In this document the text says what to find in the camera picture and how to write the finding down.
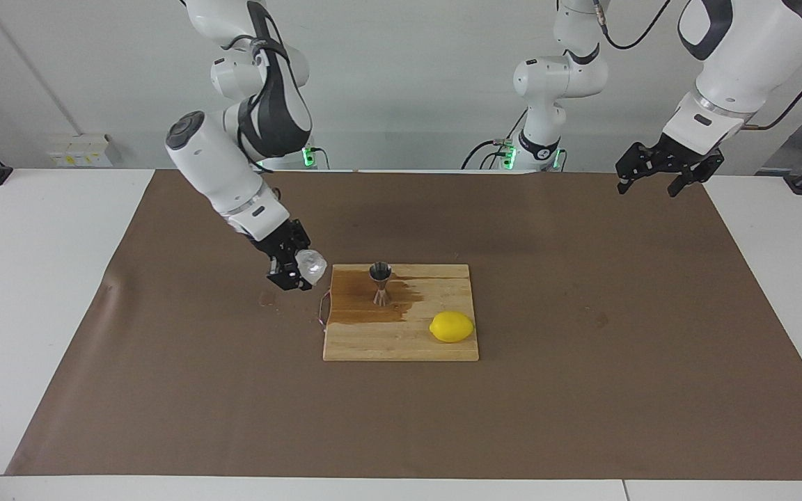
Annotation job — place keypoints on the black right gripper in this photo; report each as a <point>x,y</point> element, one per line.
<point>282,245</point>

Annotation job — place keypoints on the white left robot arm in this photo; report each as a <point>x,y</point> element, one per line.
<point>742,56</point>

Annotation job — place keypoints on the brown paper table mat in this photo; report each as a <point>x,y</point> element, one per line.
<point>401,417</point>

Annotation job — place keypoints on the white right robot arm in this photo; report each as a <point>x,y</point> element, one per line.
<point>213,160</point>

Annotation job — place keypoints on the clear plastic cup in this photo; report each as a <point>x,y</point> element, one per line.
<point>312,268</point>

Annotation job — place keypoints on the yellow lemon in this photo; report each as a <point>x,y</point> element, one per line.
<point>452,327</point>

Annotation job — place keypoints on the steel double jigger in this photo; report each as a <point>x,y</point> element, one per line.
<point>381,273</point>

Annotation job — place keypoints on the white wall socket panel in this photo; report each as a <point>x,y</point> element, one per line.
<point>77,152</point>

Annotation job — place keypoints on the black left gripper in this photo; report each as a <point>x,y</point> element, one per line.
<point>683,156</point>

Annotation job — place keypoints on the wooden cutting board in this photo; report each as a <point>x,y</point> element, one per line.
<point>387,341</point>

